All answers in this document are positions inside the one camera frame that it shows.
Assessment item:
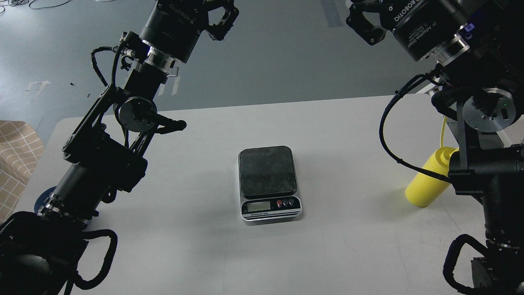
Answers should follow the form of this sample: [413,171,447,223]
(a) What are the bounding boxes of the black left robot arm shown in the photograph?
[1,0,239,295]

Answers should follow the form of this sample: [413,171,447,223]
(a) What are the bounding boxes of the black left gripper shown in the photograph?
[139,0,239,63]

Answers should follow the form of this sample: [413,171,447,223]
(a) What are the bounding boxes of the digital kitchen scale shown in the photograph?
[238,145,303,225]

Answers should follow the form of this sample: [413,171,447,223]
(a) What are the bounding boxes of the black floor cables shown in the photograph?
[0,0,72,15]

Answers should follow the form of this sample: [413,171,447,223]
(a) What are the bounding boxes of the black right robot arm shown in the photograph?
[346,0,523,295]

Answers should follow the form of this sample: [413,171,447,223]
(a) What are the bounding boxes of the yellow squeeze bottle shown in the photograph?
[404,118,458,208]

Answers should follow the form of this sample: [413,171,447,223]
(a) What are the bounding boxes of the blue ribbed cup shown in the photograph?
[33,186,56,213]

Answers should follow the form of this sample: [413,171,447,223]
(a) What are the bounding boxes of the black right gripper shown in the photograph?
[346,0,468,61]

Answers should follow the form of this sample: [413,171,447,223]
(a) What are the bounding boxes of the beige checkered cloth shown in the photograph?
[0,120,45,222]

